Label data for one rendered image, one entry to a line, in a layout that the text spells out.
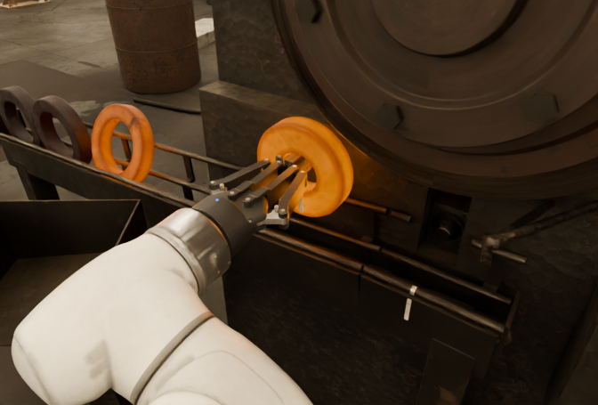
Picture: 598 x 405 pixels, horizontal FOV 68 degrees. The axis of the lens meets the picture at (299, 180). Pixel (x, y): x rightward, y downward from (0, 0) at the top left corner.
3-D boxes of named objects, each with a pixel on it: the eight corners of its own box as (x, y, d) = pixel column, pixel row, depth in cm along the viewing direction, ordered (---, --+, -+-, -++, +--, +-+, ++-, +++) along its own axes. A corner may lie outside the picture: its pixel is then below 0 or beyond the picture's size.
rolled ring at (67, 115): (61, 101, 97) (75, 95, 99) (21, 97, 107) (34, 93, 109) (91, 175, 105) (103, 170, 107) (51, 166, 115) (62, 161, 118)
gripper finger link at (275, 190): (239, 199, 54) (248, 203, 53) (293, 158, 61) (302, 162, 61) (242, 223, 56) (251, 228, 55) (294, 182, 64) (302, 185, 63)
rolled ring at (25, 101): (21, 93, 106) (35, 88, 109) (-13, 85, 116) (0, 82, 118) (49, 161, 115) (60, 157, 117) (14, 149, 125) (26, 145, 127)
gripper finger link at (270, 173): (237, 222, 57) (229, 218, 57) (286, 179, 64) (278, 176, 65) (234, 197, 54) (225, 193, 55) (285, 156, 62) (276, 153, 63)
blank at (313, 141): (262, 108, 67) (248, 116, 65) (352, 124, 59) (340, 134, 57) (275, 193, 75) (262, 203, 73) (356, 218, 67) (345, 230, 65)
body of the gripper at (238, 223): (185, 247, 55) (233, 209, 62) (237, 274, 51) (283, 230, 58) (173, 199, 51) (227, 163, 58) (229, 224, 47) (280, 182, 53)
